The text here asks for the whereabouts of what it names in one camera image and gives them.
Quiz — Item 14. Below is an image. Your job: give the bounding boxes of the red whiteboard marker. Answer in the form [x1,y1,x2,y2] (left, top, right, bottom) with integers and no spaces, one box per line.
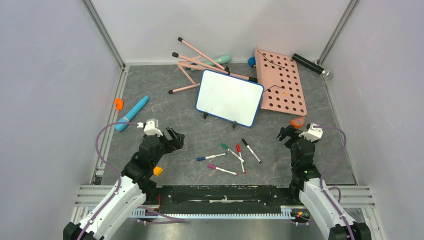
[235,143,247,175]

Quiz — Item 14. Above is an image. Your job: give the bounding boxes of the blue framed whiteboard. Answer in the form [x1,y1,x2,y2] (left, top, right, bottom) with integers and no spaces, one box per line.
[195,69,265,128]

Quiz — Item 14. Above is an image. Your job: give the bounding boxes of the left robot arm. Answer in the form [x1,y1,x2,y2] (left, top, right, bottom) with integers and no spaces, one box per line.
[63,127,185,240]

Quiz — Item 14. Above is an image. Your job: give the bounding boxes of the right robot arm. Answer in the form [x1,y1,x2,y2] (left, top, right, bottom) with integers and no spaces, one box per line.
[277,124,372,240]

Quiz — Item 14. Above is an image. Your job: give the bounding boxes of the blue whiteboard marker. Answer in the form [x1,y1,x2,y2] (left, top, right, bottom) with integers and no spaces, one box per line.
[196,152,227,162]

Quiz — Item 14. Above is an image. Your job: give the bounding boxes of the pink whiteboard marker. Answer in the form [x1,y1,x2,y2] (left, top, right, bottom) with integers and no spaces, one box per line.
[207,164,239,176]

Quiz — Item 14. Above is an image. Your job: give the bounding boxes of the black whiteboard marker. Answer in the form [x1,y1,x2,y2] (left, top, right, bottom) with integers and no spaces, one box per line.
[241,138,262,164]

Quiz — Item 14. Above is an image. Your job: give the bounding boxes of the green whiteboard marker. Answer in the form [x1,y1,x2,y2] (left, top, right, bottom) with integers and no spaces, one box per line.
[220,143,245,163]

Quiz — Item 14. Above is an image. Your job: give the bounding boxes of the orange round tape measure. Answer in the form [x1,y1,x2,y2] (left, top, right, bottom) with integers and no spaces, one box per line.
[290,116,306,129]

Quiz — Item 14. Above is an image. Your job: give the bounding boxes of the yellow orange wedge block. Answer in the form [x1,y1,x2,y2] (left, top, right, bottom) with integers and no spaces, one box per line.
[153,166,163,177]

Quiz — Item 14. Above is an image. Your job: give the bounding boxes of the pink perforated board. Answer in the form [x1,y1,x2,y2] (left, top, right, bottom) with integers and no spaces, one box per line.
[254,46,307,117]

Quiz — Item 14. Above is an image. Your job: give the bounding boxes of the blue toy marker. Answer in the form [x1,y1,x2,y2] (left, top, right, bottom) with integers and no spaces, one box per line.
[114,95,149,132]

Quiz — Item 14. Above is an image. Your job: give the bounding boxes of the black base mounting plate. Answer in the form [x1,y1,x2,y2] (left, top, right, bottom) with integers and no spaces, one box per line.
[144,185,304,215]

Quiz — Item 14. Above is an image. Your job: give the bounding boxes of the orange clip left edge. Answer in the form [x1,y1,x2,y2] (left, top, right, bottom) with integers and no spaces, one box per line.
[114,98,124,111]

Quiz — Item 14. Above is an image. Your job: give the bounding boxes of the black flashlight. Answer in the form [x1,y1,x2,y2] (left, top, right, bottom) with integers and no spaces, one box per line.
[292,53,333,80]

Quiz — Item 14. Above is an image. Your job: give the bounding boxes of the pink folding stand legs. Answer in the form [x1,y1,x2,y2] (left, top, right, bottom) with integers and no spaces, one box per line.
[168,36,258,95]

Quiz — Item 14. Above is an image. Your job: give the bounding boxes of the small blue toy car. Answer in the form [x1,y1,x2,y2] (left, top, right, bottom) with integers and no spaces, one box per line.
[247,57,256,68]

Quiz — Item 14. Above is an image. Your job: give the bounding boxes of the mint green toy bottle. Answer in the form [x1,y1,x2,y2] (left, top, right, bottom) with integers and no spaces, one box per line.
[203,54,232,66]

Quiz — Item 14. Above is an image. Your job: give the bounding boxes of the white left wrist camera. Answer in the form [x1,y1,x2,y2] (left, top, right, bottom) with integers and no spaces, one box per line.
[137,118,163,137]

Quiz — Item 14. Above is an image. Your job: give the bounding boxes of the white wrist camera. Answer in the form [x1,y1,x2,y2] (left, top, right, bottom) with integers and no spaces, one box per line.
[298,123,323,142]
[137,118,163,137]

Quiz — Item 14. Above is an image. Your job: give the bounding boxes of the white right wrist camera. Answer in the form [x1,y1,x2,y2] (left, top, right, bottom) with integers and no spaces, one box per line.
[298,123,323,142]

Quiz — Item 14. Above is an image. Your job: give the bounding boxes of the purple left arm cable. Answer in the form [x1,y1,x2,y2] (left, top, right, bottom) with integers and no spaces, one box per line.
[76,121,186,240]

